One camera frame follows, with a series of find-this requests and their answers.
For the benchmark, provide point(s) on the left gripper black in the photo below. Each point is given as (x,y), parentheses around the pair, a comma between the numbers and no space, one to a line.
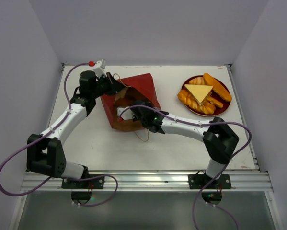
(114,86)

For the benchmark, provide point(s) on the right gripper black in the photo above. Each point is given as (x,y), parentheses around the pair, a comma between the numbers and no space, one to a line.
(136,111)

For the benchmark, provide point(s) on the red paper bag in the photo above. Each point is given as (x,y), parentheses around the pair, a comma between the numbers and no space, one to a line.
(140,87)

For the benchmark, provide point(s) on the braided fake bread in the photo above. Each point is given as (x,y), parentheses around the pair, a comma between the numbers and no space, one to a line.
(188,99)

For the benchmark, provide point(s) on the triangular fake sandwich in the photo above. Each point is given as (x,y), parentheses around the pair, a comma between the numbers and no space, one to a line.
(200,92)

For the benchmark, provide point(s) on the fake croissant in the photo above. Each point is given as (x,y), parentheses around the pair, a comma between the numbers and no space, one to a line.
(197,81)

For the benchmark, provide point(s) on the fake bread slice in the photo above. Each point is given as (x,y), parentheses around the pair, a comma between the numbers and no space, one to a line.
(215,102)

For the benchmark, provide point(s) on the long orange bread loaf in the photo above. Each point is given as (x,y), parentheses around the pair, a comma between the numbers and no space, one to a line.
(218,88)

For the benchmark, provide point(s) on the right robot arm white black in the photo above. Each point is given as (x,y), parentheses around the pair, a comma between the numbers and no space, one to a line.
(219,139)

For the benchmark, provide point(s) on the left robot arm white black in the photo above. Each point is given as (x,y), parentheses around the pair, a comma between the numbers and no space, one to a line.
(45,154)

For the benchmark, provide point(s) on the red round tray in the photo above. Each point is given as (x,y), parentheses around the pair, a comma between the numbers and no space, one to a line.
(217,111)

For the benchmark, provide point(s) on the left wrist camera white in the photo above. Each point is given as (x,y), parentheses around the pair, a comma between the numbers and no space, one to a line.
(99,68)

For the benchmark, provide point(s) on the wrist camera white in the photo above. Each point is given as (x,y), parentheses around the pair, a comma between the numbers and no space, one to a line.
(99,68)
(124,113)

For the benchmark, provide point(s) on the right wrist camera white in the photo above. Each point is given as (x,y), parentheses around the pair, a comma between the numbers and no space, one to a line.
(124,113)

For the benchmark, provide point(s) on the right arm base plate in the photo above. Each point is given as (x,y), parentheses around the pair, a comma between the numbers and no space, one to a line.
(199,180)

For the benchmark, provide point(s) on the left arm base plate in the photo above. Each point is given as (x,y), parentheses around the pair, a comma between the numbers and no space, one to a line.
(90,181)

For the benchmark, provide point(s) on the aluminium rail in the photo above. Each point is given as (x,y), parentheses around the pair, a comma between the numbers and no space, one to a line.
(158,181)

